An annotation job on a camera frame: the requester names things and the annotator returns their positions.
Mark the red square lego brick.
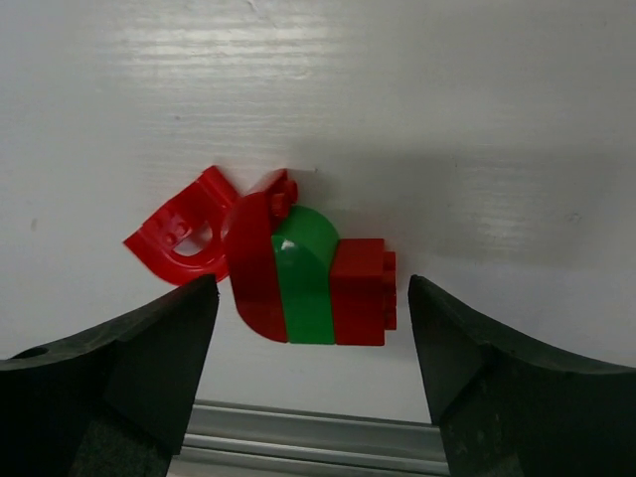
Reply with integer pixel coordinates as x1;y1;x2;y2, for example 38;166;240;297
329;238;397;347

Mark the red arch lego piece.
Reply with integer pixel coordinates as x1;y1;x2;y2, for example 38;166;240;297
123;166;239;286

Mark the aluminium table rail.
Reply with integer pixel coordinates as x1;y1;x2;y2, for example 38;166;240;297
176;400;449;476

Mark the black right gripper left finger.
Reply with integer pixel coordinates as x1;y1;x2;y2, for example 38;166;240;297
1;275;219;476

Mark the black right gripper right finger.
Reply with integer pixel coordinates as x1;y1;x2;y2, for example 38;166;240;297
408;276;635;476

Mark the red green striped rounded lego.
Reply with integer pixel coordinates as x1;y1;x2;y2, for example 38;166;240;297
222;169;339;345

